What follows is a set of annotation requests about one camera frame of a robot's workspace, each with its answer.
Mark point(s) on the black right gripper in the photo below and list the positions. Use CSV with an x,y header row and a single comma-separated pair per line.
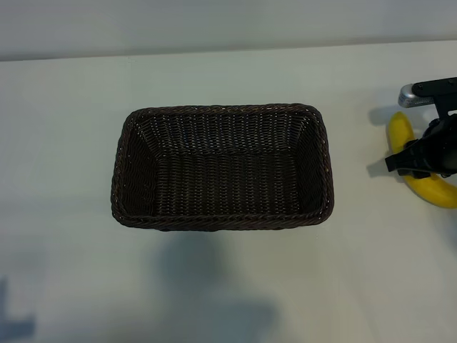
x,y
442,146

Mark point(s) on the yellow banana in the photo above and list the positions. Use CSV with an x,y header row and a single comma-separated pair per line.
x,y
400,132

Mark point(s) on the dark brown wicker basket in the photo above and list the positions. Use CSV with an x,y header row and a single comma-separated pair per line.
x,y
221,178

